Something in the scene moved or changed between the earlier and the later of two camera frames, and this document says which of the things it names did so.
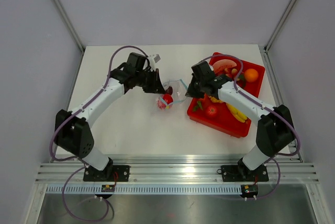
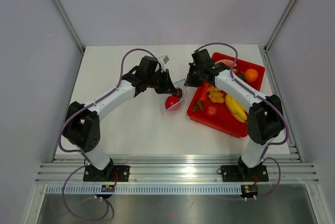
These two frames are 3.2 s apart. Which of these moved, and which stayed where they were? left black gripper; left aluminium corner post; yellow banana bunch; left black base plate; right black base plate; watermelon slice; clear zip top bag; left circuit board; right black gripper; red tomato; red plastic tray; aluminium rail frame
Moved: left black gripper; right black gripper; clear zip top bag; red tomato
Stayed: aluminium rail frame; right black base plate; left aluminium corner post; watermelon slice; left circuit board; red plastic tray; yellow banana bunch; left black base plate
